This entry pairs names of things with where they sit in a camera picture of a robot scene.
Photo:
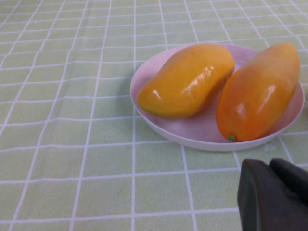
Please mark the green checked tablecloth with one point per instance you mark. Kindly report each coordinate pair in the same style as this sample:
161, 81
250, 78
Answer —
72, 96

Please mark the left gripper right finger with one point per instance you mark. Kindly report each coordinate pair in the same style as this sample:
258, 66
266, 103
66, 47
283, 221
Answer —
293, 183

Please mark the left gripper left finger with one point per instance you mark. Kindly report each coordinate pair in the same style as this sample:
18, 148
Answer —
264, 207

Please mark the yellow orange mango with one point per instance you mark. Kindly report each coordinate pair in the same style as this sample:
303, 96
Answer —
185, 81

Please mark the pink round plate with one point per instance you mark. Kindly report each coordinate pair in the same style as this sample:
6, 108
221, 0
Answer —
199, 130

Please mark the reddish orange mango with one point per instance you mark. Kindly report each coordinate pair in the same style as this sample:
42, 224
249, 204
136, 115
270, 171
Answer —
257, 96

